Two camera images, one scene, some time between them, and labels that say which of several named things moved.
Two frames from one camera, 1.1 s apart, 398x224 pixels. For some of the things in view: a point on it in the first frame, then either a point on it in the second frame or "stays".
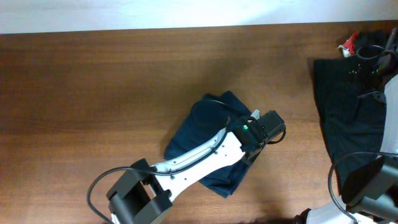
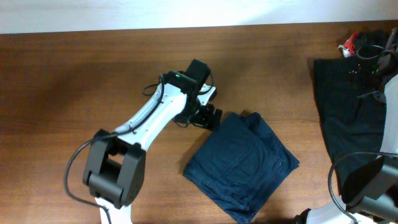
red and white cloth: (349, 47) stays
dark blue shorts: (203, 122) → (239, 163)
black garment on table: (352, 109) stays
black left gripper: (247, 161) → (210, 119)
